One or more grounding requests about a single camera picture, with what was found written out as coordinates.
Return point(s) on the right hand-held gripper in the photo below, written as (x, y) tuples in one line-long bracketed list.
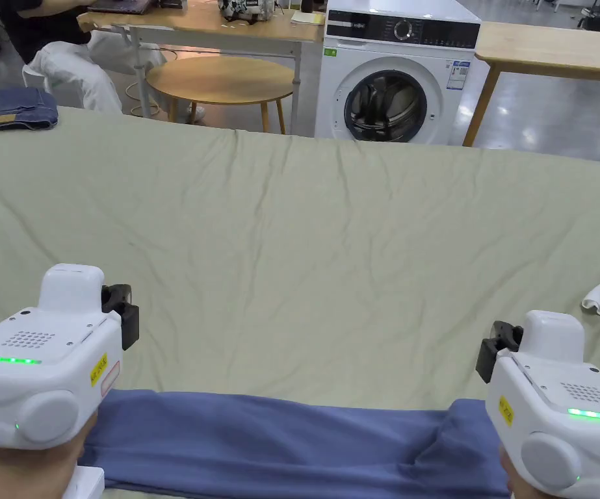
[(559, 405)]

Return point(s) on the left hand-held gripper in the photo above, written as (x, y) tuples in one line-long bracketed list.
[(45, 374)]

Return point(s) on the blue garment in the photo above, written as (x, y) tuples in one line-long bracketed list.
[(289, 447)]

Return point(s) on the person's right hand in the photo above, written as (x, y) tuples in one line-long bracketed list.
[(513, 475)]

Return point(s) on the person's left hand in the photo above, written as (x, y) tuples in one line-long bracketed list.
[(24, 470)]

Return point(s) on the folded blue jeans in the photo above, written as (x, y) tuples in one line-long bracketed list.
[(8, 106)]

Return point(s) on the bed with pale green sheet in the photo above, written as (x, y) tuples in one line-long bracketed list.
[(289, 249)]

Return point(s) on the white washing machine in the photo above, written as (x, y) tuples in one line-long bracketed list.
[(398, 73)]

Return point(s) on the long wooden desk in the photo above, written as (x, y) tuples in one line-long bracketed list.
[(206, 23)]

